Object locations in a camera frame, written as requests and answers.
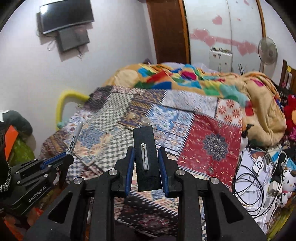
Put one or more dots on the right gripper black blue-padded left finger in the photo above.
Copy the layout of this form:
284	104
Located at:
86	206

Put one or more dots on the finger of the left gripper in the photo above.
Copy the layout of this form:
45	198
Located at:
61	163
50	160

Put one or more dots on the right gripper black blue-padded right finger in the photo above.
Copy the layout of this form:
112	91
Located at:
225	217

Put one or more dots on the grey Sharpie marker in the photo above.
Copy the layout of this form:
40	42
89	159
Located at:
74	138

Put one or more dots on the green leaf-pattern storage box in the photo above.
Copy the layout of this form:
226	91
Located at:
20	153

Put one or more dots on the white spotted plush toy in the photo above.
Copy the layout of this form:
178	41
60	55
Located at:
288	187

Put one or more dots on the colourful orange blanket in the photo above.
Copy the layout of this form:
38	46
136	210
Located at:
254	91

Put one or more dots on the black box under television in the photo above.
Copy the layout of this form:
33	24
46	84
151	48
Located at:
72	38

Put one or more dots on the red plush toy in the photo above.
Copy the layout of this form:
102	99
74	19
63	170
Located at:
289	111

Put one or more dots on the brown wooden door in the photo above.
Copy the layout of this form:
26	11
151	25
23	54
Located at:
170	31

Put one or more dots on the white standing fan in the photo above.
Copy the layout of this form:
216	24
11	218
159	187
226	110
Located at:
267	52

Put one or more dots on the wall-mounted black television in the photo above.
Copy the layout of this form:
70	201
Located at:
63	14

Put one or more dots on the white wall socket box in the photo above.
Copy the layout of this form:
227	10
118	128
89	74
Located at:
220	60

